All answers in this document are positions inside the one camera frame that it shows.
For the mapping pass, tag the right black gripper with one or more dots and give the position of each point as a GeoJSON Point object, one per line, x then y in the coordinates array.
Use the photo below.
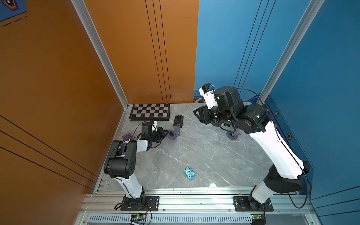
{"type": "Point", "coordinates": [203, 112]}

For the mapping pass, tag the black phone stand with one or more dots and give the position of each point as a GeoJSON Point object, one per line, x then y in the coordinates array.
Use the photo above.
{"type": "Point", "coordinates": [178, 120]}

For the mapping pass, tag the aluminium corner post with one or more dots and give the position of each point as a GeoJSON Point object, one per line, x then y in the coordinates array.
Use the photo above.
{"type": "Point", "coordinates": [298, 34]}
{"type": "Point", "coordinates": [95, 39]}

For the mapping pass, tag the black white chessboard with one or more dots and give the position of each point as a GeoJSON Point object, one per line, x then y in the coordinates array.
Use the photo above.
{"type": "Point", "coordinates": [150, 112]}

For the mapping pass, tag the left green circuit board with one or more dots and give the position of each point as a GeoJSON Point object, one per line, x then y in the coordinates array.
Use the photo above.
{"type": "Point", "coordinates": [138, 219]}

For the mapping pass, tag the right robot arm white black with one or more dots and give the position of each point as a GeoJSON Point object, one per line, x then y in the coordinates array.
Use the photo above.
{"type": "Point", "coordinates": [287, 174]}

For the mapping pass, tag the aluminium front rail frame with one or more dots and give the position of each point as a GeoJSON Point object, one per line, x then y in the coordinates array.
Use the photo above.
{"type": "Point", "coordinates": [196, 206]}

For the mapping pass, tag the grey round stand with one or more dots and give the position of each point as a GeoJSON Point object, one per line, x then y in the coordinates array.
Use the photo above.
{"type": "Point", "coordinates": [173, 134]}
{"type": "Point", "coordinates": [233, 133]}

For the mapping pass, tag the purple cube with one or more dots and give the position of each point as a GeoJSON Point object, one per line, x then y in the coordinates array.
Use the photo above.
{"type": "Point", "coordinates": [127, 137]}

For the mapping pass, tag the left aluminium corner post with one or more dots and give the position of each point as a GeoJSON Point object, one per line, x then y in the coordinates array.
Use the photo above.
{"type": "Point", "coordinates": [95, 39]}

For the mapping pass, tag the right circuit board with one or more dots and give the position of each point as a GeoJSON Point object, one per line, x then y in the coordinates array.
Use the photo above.
{"type": "Point", "coordinates": [258, 219]}

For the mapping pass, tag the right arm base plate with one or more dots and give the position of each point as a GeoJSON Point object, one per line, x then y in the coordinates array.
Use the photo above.
{"type": "Point", "coordinates": [242, 204]}

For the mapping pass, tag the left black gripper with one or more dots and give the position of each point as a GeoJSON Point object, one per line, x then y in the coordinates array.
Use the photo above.
{"type": "Point", "coordinates": [160, 131]}

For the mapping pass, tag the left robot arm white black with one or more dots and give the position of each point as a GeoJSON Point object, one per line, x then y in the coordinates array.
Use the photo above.
{"type": "Point", "coordinates": [120, 164]}

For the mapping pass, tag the right aluminium corner post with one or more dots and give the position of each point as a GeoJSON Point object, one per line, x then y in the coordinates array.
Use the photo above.
{"type": "Point", "coordinates": [298, 34]}

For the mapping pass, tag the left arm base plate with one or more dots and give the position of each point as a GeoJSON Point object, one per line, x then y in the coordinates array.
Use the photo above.
{"type": "Point", "coordinates": [140, 204]}

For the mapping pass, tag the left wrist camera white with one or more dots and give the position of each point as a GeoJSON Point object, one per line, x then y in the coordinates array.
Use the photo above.
{"type": "Point", "coordinates": [154, 126]}

